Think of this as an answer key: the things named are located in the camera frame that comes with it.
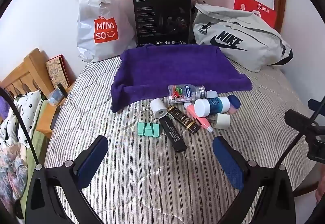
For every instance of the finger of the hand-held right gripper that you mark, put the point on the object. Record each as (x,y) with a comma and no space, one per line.
(294,118)
(313,104)

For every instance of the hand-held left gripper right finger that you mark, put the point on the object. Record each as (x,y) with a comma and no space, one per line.
(226,160)

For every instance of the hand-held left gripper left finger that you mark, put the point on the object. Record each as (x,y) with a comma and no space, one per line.
(94,158)

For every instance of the white charger plug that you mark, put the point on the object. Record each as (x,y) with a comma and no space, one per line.
(223,121)

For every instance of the pink tube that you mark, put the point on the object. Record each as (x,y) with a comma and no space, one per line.
(194,114)

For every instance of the blue jar white lid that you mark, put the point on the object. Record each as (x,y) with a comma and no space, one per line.
(215,104)

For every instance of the pink blue small container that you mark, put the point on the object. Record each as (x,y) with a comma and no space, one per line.
(233,102)

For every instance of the black rectangular stick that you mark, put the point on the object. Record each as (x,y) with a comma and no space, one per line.
(172,135)

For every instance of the brown gold sachet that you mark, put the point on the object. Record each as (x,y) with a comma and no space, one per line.
(182,118)

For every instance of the green binder clip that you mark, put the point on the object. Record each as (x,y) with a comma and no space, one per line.
(148,130)

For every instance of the clear candy bottle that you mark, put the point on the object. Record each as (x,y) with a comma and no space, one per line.
(182,94)

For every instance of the white tape roll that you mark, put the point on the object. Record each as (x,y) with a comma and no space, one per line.
(157,107)

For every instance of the person's right hand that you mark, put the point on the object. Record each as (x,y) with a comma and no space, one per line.
(321,192)

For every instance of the wooden nightstand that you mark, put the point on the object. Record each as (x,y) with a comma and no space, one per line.
(45,120)

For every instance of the striped bed quilt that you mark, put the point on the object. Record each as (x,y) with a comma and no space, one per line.
(152,188)

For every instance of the green bedsheet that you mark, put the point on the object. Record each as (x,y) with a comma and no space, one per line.
(43,109)

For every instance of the small clear box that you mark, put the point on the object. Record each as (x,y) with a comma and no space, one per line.
(57,95)

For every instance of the grey sling bag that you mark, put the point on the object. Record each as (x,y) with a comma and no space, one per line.
(254,51)

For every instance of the colourful floral blanket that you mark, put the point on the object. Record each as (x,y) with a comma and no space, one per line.
(12,170)

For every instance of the patterned brown notebook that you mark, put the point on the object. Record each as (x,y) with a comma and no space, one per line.
(57,71)

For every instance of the red paper bag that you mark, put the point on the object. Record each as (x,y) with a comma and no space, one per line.
(264,12)

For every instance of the purple towel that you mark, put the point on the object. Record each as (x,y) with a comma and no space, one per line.
(172,66)

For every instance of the wooden headboard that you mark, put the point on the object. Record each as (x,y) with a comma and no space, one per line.
(30,66)

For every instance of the white plastic shopping bag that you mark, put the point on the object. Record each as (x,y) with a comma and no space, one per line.
(88,36)

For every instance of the black headset box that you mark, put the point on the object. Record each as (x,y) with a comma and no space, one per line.
(162,21)

